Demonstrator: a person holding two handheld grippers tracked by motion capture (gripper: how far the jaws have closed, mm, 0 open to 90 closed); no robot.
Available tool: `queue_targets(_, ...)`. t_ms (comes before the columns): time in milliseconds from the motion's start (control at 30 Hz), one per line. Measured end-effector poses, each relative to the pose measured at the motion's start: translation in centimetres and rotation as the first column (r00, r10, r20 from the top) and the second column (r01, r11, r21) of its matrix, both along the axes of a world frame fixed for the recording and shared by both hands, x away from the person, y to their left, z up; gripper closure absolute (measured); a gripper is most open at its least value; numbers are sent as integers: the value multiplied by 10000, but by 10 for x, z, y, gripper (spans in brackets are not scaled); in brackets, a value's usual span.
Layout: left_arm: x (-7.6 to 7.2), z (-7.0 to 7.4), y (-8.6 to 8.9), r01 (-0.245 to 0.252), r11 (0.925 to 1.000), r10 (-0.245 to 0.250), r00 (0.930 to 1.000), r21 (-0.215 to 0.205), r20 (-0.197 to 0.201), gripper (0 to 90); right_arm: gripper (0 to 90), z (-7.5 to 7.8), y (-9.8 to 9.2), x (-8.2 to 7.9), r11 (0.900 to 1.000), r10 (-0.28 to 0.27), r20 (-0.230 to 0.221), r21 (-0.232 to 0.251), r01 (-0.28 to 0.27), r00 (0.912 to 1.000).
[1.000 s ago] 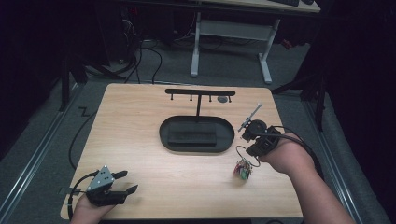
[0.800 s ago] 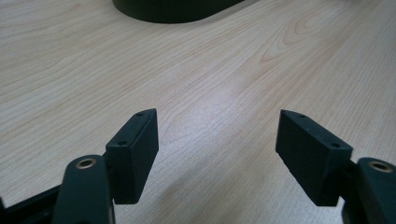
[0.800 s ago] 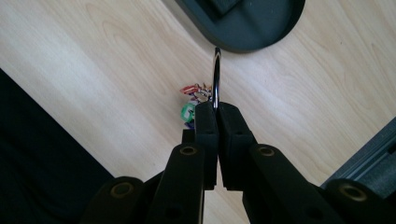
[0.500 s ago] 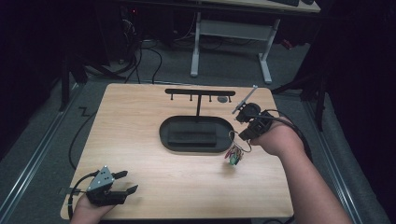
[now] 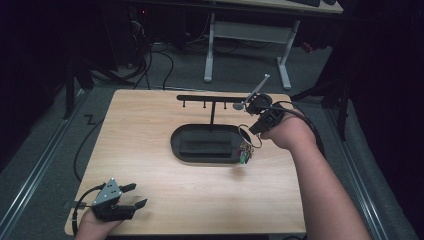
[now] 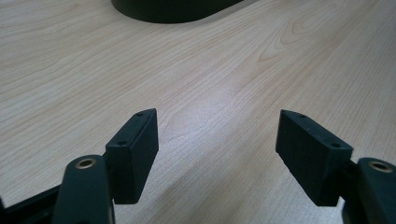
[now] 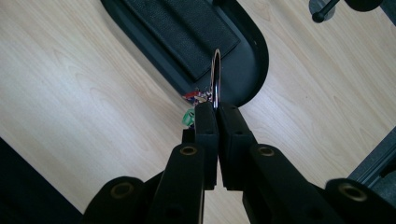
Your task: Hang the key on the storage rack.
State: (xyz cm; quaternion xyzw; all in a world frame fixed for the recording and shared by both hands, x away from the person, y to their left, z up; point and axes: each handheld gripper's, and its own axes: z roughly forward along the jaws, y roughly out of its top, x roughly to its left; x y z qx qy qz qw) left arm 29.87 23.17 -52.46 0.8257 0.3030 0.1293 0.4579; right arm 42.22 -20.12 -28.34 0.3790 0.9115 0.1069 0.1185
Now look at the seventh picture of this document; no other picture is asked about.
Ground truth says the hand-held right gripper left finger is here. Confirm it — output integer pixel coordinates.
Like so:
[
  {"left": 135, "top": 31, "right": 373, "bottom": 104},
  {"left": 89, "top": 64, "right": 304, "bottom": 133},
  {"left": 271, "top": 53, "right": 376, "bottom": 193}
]
[{"left": 145, "top": 102, "right": 219, "bottom": 224}]

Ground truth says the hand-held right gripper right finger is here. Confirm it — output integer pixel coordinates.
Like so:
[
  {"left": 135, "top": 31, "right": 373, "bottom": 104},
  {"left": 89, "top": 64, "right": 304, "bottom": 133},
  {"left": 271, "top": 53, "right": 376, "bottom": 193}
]
[{"left": 216, "top": 102, "right": 345, "bottom": 224}]

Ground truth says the key bunch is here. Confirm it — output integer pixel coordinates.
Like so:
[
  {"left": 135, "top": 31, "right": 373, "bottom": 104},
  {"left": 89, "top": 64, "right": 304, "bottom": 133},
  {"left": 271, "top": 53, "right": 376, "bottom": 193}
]
[{"left": 181, "top": 48, "right": 222, "bottom": 130}]

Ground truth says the black key holder with tray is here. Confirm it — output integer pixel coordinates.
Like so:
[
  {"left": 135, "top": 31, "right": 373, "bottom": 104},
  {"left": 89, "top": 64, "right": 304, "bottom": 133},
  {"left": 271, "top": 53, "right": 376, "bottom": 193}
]
[{"left": 100, "top": 0, "right": 385, "bottom": 108}]

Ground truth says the black rectangular wallet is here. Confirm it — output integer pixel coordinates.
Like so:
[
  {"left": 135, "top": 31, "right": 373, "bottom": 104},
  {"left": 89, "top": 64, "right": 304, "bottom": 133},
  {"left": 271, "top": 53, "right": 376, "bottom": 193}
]
[{"left": 120, "top": 0, "right": 242, "bottom": 82}]

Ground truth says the aluminium floor rail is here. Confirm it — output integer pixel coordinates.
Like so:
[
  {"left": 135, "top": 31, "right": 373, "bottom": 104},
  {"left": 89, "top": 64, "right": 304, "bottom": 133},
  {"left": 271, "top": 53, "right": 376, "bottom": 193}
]
[{"left": 347, "top": 125, "right": 396, "bottom": 206}]

